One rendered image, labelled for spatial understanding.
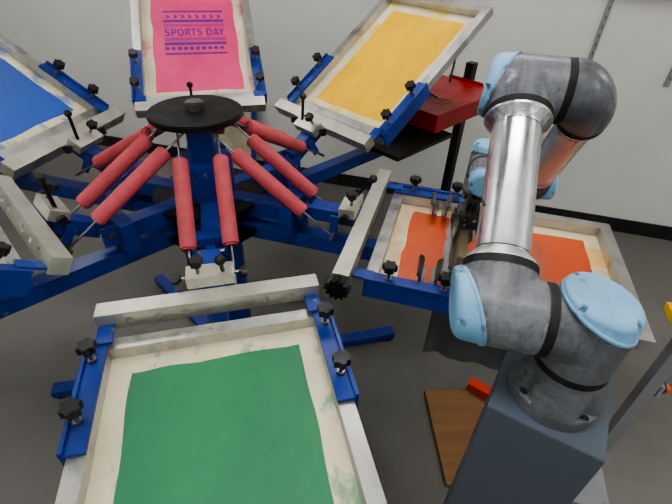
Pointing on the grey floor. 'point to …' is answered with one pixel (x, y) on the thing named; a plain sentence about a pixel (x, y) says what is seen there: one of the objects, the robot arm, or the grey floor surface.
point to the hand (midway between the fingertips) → (461, 238)
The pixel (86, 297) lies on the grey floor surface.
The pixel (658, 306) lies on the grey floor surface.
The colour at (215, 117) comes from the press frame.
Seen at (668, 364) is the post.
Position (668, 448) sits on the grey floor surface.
